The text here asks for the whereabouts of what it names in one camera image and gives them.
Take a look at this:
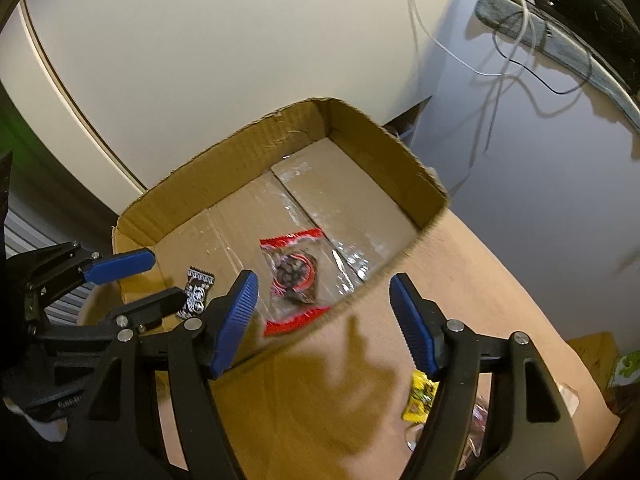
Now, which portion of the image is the thin white cable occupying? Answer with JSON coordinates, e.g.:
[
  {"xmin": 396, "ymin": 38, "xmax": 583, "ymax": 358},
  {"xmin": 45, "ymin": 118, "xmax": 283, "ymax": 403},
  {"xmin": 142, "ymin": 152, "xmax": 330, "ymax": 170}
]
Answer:
[{"xmin": 404, "ymin": 0, "xmax": 483, "ymax": 77}]

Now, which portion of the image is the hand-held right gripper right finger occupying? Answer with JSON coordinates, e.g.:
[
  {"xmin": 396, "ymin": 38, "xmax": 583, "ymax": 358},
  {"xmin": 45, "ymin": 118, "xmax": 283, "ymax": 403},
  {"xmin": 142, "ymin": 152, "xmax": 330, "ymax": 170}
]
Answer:
[{"xmin": 389, "ymin": 273, "xmax": 586, "ymax": 480}]

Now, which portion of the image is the yellow snack packet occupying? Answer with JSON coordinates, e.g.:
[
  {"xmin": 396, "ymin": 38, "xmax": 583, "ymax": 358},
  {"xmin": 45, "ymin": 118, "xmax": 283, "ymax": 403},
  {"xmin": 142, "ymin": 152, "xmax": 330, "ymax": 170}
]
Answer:
[{"xmin": 402, "ymin": 370, "xmax": 441, "ymax": 423}]

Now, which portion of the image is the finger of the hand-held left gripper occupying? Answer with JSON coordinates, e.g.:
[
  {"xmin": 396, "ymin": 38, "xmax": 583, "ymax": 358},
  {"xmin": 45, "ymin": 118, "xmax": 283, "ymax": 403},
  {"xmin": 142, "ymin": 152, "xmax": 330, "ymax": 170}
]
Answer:
[
  {"xmin": 30, "ymin": 286, "xmax": 186, "ymax": 342},
  {"xmin": 10, "ymin": 241, "xmax": 156, "ymax": 307}
]

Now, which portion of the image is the clear wrapped snack packet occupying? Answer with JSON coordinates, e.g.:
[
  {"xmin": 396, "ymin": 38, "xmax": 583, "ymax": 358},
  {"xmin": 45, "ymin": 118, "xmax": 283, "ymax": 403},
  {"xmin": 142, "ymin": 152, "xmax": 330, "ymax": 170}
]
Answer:
[{"xmin": 462, "ymin": 390, "xmax": 496, "ymax": 461}]

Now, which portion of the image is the red-trimmed clear snack packet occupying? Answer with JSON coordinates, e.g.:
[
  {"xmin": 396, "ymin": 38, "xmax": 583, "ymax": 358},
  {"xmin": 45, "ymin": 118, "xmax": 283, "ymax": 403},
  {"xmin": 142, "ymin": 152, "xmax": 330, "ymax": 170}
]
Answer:
[{"xmin": 259, "ymin": 227, "xmax": 333, "ymax": 337}]

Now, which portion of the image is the cardboard box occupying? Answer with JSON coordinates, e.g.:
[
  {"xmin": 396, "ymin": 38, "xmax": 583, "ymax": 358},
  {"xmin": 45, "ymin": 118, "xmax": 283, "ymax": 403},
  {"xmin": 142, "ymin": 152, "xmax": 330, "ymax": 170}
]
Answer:
[{"xmin": 82, "ymin": 96, "xmax": 451, "ymax": 480}]

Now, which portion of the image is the black and white candy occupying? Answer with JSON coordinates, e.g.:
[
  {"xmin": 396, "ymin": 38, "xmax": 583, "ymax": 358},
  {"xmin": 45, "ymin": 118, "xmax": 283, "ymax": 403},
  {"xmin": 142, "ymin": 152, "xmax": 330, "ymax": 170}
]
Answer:
[{"xmin": 176, "ymin": 266, "xmax": 216, "ymax": 320}]

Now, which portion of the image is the grey stone window sill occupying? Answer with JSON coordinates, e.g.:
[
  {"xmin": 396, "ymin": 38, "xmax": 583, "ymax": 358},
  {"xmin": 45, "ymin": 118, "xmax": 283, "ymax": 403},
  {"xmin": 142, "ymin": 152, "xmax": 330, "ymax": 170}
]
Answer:
[{"xmin": 477, "ymin": 0, "xmax": 640, "ymax": 133}]

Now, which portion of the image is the thick white cable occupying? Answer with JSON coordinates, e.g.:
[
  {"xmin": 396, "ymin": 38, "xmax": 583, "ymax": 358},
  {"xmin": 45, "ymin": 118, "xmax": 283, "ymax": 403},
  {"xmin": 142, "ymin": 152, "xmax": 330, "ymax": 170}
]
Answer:
[{"xmin": 500, "ymin": 0, "xmax": 538, "ymax": 78}]

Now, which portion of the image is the flat brown carton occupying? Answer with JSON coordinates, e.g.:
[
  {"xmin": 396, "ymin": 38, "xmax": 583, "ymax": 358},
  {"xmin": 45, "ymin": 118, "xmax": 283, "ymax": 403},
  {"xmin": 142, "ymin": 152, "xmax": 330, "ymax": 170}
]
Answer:
[{"xmin": 567, "ymin": 332, "xmax": 621, "ymax": 411}]

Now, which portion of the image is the green printed box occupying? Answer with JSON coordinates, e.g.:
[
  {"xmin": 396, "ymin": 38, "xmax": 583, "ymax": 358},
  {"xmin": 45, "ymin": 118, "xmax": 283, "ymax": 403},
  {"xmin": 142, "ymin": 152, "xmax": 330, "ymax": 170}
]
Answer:
[{"xmin": 602, "ymin": 355, "xmax": 637, "ymax": 391}]

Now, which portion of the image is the black cable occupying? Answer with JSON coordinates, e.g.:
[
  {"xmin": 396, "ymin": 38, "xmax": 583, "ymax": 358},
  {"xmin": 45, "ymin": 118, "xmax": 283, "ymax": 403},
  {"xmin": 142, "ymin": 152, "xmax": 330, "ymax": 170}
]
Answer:
[{"xmin": 492, "ymin": 10, "xmax": 594, "ymax": 96}]

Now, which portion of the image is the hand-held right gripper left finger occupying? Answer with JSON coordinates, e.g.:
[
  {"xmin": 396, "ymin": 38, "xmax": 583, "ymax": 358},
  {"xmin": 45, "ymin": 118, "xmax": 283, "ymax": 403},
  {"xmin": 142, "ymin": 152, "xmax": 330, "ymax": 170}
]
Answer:
[{"xmin": 67, "ymin": 269, "xmax": 259, "ymax": 480}]

